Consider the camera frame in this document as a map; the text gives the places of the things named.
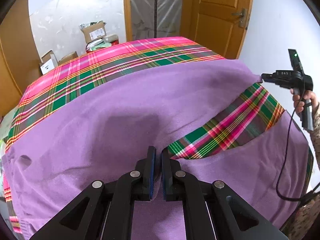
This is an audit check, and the wooden wardrobe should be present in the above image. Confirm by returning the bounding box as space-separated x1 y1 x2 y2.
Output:
0 0 43 117

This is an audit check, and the person's right hand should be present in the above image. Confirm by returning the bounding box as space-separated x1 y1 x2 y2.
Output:
292 90 320 114

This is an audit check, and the wooden door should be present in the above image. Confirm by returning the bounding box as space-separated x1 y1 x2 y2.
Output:
180 0 254 60

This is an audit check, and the small brown cardboard box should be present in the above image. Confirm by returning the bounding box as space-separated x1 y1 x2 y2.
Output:
58 52 78 65

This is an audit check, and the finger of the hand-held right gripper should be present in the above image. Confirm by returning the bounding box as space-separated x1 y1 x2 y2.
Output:
261 72 278 83

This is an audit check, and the pink plaid bed sheet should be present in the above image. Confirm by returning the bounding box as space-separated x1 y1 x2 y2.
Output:
2 37 314 235

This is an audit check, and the brown labelled cardboard box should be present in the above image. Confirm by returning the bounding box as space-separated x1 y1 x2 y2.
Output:
80 21 107 44

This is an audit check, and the metal door handle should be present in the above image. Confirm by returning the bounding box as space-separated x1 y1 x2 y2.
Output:
231 8 248 28

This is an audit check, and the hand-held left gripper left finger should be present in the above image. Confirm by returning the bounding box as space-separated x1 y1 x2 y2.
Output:
30 145 157 240

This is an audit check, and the plastic-covered doorway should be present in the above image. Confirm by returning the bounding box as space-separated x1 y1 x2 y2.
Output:
123 0 184 42

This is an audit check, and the green and red packets pile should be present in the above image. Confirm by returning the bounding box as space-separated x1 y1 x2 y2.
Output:
86 35 120 53

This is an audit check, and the purple fleece cloth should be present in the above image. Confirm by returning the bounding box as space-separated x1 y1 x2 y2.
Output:
1 59 310 240

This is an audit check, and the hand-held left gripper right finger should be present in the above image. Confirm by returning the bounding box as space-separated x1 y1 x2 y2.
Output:
161 152 288 240

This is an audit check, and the person's right forearm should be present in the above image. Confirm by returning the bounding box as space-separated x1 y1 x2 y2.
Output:
310 102 320 167

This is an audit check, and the green plastic packet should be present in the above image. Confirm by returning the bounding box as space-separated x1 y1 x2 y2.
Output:
87 42 111 52

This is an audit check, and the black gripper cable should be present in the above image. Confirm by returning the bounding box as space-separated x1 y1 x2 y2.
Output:
276 110 320 202

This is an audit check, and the white cardboard box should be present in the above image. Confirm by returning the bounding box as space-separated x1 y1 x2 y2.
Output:
40 51 58 75

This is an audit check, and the person's floral clothing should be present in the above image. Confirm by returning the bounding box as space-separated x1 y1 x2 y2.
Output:
285 192 320 240

